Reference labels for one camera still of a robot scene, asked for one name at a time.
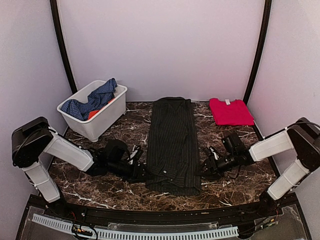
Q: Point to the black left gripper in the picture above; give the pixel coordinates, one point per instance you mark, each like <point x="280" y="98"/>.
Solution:
<point x="136" y="176"/>

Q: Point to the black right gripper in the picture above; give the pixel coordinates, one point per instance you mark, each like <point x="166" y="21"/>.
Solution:
<point x="211" y="165"/>

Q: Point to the black striped garment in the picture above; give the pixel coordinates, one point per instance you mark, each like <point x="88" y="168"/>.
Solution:
<point x="172" y="154"/>

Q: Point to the red t-shirt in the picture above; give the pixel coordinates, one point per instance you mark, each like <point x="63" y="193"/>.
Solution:
<point x="230" y="113"/>

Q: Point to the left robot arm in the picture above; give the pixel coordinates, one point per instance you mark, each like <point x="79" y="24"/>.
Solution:
<point x="37" y="137"/>

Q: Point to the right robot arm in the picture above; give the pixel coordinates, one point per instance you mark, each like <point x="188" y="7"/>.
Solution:
<point x="300" y="141"/>

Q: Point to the white plastic laundry bin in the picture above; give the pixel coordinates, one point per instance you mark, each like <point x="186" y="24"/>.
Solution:
<point x="92" y="129"/>

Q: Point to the orange red garment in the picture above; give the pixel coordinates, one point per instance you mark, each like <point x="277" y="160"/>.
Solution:
<point x="94" y="112"/>

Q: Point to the blue checkered garment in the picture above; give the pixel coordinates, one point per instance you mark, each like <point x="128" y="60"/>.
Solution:
<point x="96" y="100"/>

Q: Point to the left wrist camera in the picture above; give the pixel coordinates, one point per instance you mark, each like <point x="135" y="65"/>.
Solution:
<point x="116" y="151"/>

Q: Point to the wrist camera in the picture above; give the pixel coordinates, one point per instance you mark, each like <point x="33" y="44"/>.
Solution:
<point x="116" y="151"/>
<point x="233" y="144"/>

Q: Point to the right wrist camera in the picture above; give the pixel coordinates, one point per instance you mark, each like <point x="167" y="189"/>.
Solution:
<point x="233" y="144"/>

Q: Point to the black front rail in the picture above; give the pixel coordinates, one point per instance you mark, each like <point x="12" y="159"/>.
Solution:
<point x="242" y="214"/>

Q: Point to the white slotted cable duct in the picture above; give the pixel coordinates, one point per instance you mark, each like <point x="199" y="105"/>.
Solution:
<point x="119" y="231"/>

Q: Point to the black frame post right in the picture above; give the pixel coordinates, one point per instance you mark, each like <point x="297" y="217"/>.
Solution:
<point x="259" y="50"/>

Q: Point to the black frame post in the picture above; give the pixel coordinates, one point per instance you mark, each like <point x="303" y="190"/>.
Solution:
<point x="259" y="50"/>
<point x="62" y="46"/>

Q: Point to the black frame post left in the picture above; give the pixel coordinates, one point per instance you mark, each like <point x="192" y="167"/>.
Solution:
<point x="62" y="46"/>

